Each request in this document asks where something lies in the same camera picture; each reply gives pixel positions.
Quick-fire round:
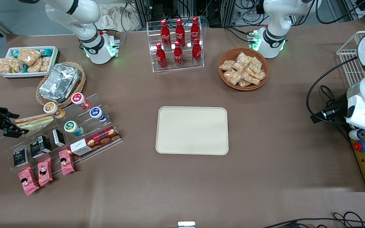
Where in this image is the red gum bottle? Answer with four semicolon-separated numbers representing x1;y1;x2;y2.
71;92;91;110

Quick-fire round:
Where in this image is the red cola bottle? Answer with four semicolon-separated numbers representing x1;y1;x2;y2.
192;38;202;65
156;43;167;69
174;41;183;67
160;20;171;48
175;18;185;47
190;17;201;45

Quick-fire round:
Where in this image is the blue lid yogurt cup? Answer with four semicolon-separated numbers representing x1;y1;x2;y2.
89;107;107;123

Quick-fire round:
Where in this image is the oval wicker basket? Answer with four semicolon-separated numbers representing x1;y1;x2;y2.
36;62;86;109

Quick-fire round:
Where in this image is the white wire rack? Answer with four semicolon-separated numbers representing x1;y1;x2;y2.
336;30;365;86

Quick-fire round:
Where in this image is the green lid yogurt cup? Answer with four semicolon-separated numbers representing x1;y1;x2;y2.
64;121;84;137

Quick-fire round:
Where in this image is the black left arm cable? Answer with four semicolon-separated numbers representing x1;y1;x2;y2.
306;55;360;124

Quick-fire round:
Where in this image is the cream plastic tray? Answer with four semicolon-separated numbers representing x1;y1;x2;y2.
156;106;229;155

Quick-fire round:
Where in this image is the white rectangular bin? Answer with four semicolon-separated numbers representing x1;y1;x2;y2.
0;46;59;79

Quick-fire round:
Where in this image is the clear acrylic bottle rack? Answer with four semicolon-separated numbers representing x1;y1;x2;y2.
147;17;204;73

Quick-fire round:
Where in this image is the crumpled beige paper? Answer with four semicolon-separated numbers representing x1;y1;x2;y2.
102;3;142;32

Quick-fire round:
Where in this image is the pink cartoon snack packet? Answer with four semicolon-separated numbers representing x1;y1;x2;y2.
58;149;75;176
37;157;53;187
18;167;40;196

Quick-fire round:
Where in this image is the triangle sandwich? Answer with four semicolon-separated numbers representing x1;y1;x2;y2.
15;114;55;136

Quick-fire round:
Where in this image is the clear acrylic stepped shelf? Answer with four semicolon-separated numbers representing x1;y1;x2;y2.
0;92;123;173

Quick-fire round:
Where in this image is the black device with cables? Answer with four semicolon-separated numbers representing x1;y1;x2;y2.
311;94;348;124

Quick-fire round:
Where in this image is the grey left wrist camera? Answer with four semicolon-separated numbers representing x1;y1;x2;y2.
348;128;365;140

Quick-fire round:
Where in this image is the orange gum bottle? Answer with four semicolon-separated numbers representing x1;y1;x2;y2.
43;102;65;119

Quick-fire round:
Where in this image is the clear packet rice crisp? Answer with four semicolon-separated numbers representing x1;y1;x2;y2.
17;48;42;65
40;56;51;73
10;57;23;73
27;60;43;73
0;58;12;74

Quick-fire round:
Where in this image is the round wicker basket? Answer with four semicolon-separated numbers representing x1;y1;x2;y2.
218;47;270;92

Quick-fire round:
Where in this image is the black Face tissue pack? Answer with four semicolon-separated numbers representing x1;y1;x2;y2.
29;135;52;159
52;129;66;147
13;148;29;168

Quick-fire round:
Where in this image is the red plaid cookie box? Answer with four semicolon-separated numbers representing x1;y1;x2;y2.
67;126;121;158

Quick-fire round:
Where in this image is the silver foil container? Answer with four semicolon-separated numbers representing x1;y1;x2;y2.
39;63;81;103

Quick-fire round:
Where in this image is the black floor cable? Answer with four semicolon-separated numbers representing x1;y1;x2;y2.
262;212;365;228

